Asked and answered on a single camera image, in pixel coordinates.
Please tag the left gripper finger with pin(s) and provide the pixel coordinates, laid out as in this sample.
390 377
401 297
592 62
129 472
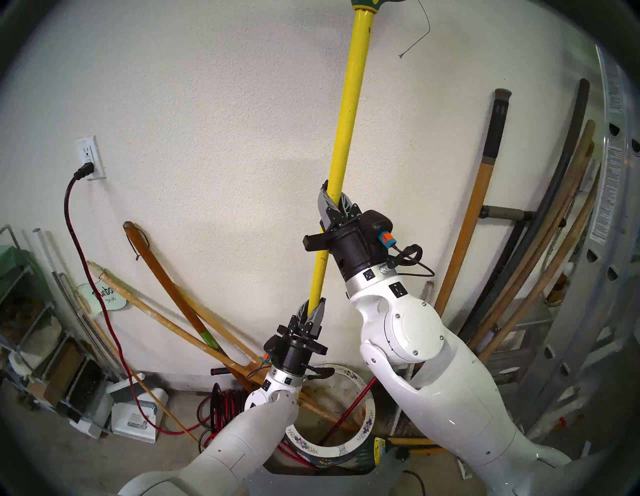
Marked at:
301 320
318 320

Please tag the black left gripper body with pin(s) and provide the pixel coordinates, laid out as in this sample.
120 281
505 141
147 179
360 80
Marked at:
295 350

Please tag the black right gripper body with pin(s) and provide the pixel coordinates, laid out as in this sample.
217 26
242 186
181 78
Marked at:
357 242

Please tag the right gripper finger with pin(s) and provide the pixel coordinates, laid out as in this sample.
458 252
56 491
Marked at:
350 209
325 207

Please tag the yellow broom black bristles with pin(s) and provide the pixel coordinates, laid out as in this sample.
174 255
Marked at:
345 135

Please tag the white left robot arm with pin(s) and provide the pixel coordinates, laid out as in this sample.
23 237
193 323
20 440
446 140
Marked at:
235 450

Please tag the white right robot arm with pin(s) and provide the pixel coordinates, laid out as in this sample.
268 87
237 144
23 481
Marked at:
440 390

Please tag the floral ceramic pot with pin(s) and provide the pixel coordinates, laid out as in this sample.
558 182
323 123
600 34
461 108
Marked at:
360 430

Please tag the red hooked tool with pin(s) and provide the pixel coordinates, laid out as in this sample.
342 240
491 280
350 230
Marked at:
350 410

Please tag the long light wooden stick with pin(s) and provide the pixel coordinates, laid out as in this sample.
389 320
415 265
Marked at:
165 320

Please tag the grey robot torso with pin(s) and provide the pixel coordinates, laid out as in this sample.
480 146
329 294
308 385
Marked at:
325 482

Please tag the thin wooden dowel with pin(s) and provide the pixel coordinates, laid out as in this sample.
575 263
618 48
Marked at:
165 410

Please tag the black shaft with grey D-grip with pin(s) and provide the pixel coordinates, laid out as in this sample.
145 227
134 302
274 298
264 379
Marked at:
505 213

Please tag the white box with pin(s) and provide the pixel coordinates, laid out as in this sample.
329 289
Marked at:
135 415

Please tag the grey metal stepladder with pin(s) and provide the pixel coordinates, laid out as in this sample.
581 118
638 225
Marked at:
525 350

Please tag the pale green name sign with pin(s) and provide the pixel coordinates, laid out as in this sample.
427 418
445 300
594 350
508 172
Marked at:
102 297

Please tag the grey metal rods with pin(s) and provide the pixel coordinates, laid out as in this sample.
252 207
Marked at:
87 325

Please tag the white appliance with black grille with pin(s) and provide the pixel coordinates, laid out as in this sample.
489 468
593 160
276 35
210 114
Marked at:
90 395

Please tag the brown cardboard box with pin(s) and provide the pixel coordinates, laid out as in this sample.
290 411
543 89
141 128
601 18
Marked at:
62 370

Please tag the aluminium extension ladder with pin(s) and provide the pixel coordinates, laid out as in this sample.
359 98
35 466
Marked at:
605 200

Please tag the shelf rack with green cloth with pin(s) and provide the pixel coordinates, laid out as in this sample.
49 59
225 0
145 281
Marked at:
12 262

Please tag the white wall outlet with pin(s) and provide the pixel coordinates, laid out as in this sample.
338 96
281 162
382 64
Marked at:
89 150

